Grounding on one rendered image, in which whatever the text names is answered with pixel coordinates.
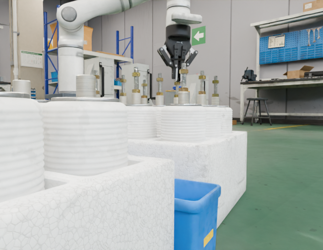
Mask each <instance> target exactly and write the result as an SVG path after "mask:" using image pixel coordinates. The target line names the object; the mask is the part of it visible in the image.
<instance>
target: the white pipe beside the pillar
mask: <svg viewBox="0 0 323 250"><path fill-rule="evenodd" d="M12 3H13V46H14V69H13V73H14V80H18V62H17V36H18V35H20V32H17V17H16V0H12Z"/></svg>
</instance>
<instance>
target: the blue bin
mask: <svg viewBox="0 0 323 250"><path fill-rule="evenodd" d="M220 196H221V186H220V185H218V184H213V183H206V182H198V181H191V180H183V179H176V178H174V250H215V245H216V229H217V212H218V198H219V197H220Z"/></svg>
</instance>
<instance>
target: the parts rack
mask: <svg viewBox="0 0 323 250"><path fill-rule="evenodd" d="M59 7H60V5H57V8H59ZM54 21H57V25H56V27H55V30H54V32H53V35H52V37H51V40H50V42H49V45H48V24H50V23H52V22H54ZM56 28H57V47H56V48H53V49H50V50H48V48H49V46H50V43H51V41H52V38H53V36H54V33H55V31H56ZM129 38H130V42H129V43H128V45H127V47H128V46H129V44H130V58H125V57H119V56H114V55H109V54H103V53H98V52H92V51H86V50H83V60H87V59H92V58H96V57H103V58H109V59H114V64H115V65H116V78H119V68H120V69H122V68H121V67H120V66H119V64H120V63H127V62H130V64H133V26H131V27H130V37H128V38H125V39H129ZM125 39H121V40H125ZM121 40H119V31H116V54H117V55H119V41H121ZM58 41H59V22H58V20H57V19H55V20H53V21H51V22H49V23H47V12H44V50H45V94H49V87H55V90H54V92H53V94H54V93H55V91H56V89H57V88H59V86H58V81H57V82H51V83H49V82H48V80H51V79H58V77H56V78H50V79H48V59H49V60H50V62H51V63H52V65H53V67H54V69H55V70H56V72H57V74H58V71H59V60H58V70H57V69H56V68H55V66H54V64H53V62H52V61H51V59H50V57H49V55H53V56H58ZM127 47H126V49H127ZM126 49H125V50H124V52H123V54H124V53H125V51H126ZM123 54H122V55H123ZM121 61H125V62H121ZM121 89H122V86H116V85H114V91H116V97H117V98H118V99H119V90H121Z"/></svg>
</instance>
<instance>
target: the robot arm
mask: <svg viewBox="0 0 323 250"><path fill-rule="evenodd" d="M147 1H149V0H76V1H72V2H68V3H65V4H63V5H61V6H60V7H59V9H58V11H57V20H58V22H59V41H58V60H59V71H58V86H59V93H71V94H76V76H77V75H80V74H84V63H83V44H84V24H83V23H84V22H86V21H88V20H90V19H92V18H94V17H97V16H101V15H110V14H117V13H120V12H123V11H126V10H128V9H131V8H133V7H135V6H137V5H140V4H142V3H144V2H147ZM201 23H202V16H201V15H197V14H190V0H167V14H166V41H165V43H164V46H163V47H161V48H159V49H158V50H157V52H158V54H159V55H160V57H161V58H162V60H163V62H164V63H165V65H166V66H169V67H171V69H172V79H173V81H175V82H176V81H178V78H179V82H181V81H182V80H181V76H182V75H181V74H179V70H180V69H182V63H186V67H187V66H190V64H191V63H192V61H193V60H194V58H195V57H196V56H197V54H198V51H195V50H194V49H193V48H192V45H191V43H190V39H191V24H201ZM167 52H168V53H169V55H170V58H169V57H168V55H167ZM188 52H189V57H188V58H187V60H186V61H185V59H186V55H187V53H188Z"/></svg>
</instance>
